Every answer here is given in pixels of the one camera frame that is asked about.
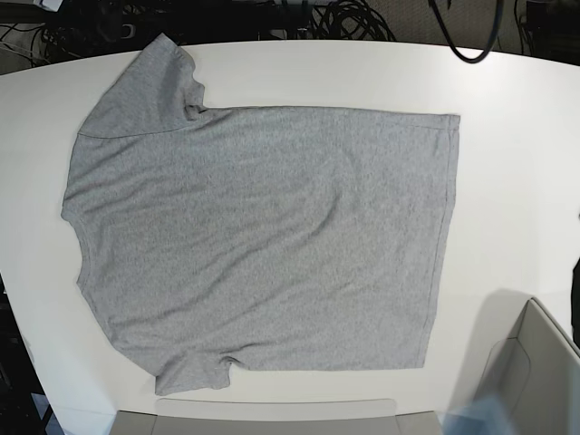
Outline coiled black cables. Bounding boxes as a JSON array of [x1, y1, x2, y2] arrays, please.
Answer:
[[296, 0, 398, 43]]

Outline thick black cable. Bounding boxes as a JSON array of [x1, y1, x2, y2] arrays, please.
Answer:
[[428, 0, 504, 64]]

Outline grey T-shirt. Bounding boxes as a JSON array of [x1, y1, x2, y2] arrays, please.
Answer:
[[62, 35, 460, 396]]

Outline grey cardboard box right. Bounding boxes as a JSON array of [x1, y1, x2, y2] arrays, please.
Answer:
[[463, 298, 579, 434]]

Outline grey cardboard box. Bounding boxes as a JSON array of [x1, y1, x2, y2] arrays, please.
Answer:
[[463, 298, 579, 434], [111, 399, 442, 434]]

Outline grey cardboard box bottom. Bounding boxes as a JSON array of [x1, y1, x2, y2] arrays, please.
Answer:
[[111, 399, 442, 434]]

